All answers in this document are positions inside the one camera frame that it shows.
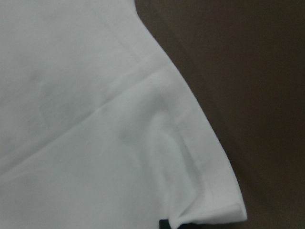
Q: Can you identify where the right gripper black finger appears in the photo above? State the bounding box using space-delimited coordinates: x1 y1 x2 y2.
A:
159 220 171 229

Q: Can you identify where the white long-sleeve printed shirt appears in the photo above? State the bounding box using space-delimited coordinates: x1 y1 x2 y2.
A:
0 0 247 229

